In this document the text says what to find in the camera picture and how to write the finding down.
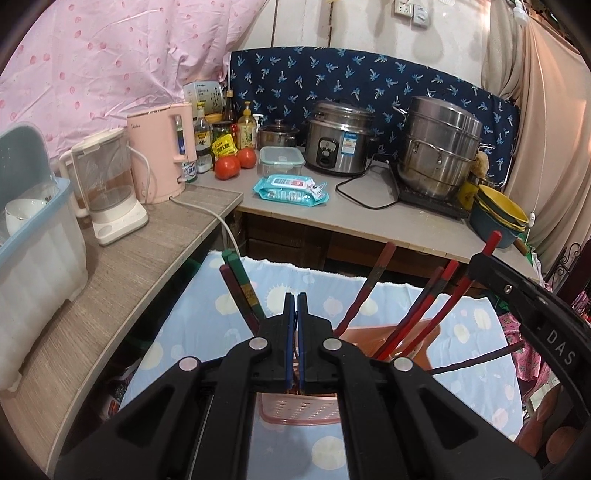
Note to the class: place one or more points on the grey-blue lidded dish box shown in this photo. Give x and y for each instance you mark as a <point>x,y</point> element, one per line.
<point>41,277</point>

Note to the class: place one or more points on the clear plastic food container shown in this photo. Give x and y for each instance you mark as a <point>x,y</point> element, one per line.
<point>281,159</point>

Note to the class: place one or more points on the yellow cup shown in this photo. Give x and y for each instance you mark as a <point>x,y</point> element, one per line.
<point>467,194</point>

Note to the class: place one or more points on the white ceramic bowl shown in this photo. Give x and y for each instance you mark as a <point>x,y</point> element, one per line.
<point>25,217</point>

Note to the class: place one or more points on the pink electric kettle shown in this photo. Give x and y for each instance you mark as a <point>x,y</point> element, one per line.
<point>157,157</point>

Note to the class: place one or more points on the navy floral cloth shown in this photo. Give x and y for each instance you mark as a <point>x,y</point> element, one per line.
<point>351,78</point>

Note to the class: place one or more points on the beige curtain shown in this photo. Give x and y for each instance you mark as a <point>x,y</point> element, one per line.
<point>549,115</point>

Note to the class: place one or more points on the white wall switch box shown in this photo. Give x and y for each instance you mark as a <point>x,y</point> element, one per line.
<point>420,14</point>

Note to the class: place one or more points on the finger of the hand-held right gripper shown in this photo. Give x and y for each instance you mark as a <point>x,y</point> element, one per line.
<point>498,272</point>

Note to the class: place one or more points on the red tomato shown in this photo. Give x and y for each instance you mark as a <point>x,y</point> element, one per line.
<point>247,158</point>
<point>227,168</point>

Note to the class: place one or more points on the pink plastic utensil basket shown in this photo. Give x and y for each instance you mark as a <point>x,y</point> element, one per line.
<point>300,410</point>

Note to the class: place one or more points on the white and green carton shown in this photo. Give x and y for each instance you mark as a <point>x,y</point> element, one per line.
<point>203,94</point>

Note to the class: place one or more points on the white wall socket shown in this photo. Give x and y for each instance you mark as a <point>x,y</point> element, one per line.
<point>403,8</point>

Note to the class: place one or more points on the small steel pot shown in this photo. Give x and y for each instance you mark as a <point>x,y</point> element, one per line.
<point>277,134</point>

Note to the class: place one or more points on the green chopstick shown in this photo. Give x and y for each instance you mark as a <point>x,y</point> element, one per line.
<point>242,281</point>

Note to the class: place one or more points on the blue wet wipes pack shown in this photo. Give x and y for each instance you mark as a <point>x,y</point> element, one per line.
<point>291,189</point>

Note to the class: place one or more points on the dark sauce bottle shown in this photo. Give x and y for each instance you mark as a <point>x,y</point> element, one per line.
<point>229,115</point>

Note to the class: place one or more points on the brown wooden cabinet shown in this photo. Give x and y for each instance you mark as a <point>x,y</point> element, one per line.
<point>360,244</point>

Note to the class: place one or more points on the blue bowl yellow inside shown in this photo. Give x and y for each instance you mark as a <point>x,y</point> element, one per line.
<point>491,233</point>
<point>503,205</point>
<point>485,213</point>

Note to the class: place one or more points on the yellow pump bottle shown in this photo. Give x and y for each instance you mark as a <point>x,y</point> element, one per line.
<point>246,129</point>

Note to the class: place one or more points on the brown loofah sponge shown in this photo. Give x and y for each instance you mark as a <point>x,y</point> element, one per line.
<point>480,165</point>

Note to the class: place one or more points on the clear seasoning bottle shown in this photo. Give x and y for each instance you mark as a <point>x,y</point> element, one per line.
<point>203,143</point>

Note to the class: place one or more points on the pink dotted curtain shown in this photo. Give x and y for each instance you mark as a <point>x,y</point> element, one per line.
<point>101,60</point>

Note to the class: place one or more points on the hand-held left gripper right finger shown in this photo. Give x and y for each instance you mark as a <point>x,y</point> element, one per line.
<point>304,350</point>

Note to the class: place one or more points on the steel rice cooker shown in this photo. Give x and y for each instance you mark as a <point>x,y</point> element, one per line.
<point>339,143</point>

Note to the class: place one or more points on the jar with yellow label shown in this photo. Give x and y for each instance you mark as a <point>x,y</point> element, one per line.
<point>223,143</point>

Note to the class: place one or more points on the black induction cooker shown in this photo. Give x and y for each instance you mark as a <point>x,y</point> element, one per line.
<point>434,204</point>

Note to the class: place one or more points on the dark thin stick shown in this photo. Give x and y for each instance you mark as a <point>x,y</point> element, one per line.
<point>475,357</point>

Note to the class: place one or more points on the person's right hand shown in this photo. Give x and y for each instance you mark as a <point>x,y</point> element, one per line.
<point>551,429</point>

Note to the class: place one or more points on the pink patterned garment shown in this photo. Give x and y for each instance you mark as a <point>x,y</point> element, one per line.
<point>516,346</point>

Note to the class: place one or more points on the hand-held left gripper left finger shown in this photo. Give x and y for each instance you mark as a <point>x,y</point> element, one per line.
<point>290,350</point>

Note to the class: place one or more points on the light blue dotted tablecloth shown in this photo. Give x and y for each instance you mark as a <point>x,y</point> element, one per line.
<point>184,332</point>

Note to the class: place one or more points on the steel steamer pot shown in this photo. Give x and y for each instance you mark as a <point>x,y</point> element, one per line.
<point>438,147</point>

